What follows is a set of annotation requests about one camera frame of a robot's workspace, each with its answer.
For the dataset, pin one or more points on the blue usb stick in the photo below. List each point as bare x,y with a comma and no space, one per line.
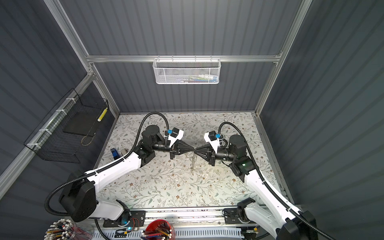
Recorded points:
115,154

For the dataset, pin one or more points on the yellow marker pen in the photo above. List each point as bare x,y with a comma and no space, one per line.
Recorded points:
102,115

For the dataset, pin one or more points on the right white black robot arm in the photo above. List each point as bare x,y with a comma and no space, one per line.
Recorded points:
245,168

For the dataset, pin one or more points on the clear pencil jar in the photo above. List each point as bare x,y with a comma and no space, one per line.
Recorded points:
65,229

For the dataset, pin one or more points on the red pencil cup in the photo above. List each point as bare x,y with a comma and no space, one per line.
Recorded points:
159,230

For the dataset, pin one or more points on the grey strap metal keyring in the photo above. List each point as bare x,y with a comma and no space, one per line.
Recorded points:
193,162

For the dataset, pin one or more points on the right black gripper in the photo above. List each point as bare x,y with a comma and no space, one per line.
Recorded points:
211,155

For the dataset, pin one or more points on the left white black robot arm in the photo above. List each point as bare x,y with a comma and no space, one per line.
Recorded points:
79,198

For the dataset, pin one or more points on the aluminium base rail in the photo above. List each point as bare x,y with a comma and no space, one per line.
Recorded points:
186,217

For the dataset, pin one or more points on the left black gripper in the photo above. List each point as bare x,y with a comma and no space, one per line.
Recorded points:
188,148

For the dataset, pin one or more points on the black wire wall basket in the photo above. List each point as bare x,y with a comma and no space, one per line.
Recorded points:
70,135

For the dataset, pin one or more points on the white mesh wall basket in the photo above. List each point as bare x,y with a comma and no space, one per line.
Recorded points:
187,71

